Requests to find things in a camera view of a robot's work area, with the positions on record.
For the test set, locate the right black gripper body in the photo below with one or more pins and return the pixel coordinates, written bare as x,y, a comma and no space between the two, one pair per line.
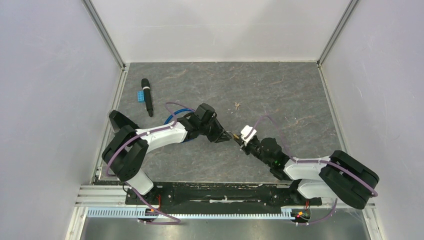
253,147

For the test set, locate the small key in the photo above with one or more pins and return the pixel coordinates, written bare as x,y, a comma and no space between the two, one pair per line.
236,106

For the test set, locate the black wedge cover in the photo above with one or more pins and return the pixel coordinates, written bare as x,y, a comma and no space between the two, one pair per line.
119,120

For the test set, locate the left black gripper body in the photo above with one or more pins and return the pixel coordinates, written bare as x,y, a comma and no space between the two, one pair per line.
212,129

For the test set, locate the blue toy brick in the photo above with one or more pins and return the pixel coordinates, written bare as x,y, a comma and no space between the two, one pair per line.
140,97

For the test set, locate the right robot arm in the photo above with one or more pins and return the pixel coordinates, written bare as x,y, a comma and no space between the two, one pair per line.
337,176

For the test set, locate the black microphone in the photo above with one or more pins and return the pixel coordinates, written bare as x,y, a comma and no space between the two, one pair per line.
146,88

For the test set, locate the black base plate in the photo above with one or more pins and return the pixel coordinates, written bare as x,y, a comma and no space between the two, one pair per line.
225,198

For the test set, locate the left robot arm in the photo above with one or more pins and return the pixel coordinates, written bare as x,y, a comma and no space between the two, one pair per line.
125,153

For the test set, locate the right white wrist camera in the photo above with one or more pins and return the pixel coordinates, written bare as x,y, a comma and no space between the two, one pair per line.
247,133

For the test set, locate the slotted cable duct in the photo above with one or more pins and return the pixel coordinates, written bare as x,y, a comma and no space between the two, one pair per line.
149,214

